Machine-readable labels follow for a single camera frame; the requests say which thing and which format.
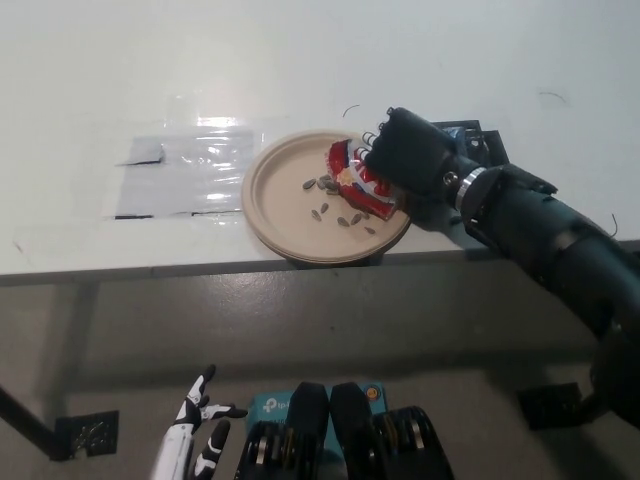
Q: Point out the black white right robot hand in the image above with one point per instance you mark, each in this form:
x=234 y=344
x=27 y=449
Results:
x=410 y=155

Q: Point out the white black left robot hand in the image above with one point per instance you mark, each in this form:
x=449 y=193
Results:
x=185 y=425

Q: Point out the red blue sunflower seed bag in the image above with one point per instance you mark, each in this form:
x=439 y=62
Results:
x=350 y=172

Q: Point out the tan paper plate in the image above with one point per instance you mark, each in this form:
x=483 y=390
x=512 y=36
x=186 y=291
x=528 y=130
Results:
x=330 y=259
x=285 y=210

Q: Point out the teal tp-link box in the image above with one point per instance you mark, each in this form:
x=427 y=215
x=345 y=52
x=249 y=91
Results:
x=265 y=405

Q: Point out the black tape patch on table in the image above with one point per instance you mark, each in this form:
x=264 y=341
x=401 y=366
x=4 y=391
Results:
x=492 y=145

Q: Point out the black slanted table leg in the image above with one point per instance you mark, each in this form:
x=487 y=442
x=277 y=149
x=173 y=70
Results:
x=22 y=422

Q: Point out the clear plastic sheet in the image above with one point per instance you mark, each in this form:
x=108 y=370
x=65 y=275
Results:
x=190 y=185

